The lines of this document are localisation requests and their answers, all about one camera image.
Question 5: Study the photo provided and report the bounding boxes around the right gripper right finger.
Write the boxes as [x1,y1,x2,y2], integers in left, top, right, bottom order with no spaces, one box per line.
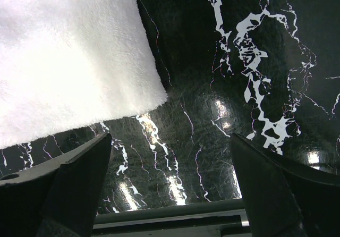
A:
[230,133,339,236]

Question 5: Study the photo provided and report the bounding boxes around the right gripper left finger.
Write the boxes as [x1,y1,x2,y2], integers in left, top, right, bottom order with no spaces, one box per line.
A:
[1,133,112,236]

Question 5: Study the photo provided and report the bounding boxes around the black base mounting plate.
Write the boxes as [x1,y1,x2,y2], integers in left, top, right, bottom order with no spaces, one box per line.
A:
[92,199,252,236]

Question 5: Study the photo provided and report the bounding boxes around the large white towel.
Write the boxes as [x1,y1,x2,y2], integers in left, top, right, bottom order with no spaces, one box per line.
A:
[1,0,167,148]

